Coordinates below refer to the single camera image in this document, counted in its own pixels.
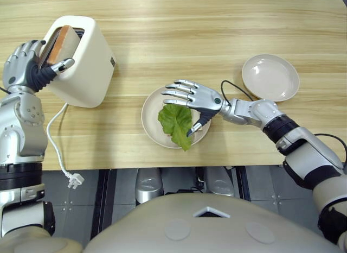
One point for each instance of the cream toaster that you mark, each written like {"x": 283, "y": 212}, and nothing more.
{"x": 89, "y": 68}

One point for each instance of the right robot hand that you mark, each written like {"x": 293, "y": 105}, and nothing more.
{"x": 206, "y": 97}

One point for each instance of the green lettuce leaf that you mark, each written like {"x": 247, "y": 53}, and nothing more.
{"x": 174, "y": 122}

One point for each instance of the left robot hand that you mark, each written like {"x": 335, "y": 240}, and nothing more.
{"x": 16, "y": 65}

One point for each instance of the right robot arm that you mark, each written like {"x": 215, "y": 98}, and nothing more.
{"x": 306, "y": 147}

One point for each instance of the beige round plate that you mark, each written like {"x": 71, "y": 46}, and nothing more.
{"x": 150, "y": 120}
{"x": 269, "y": 78}

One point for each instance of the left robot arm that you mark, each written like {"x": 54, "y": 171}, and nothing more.
{"x": 24, "y": 133}

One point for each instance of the robot body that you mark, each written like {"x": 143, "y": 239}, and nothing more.
{"x": 211, "y": 231}

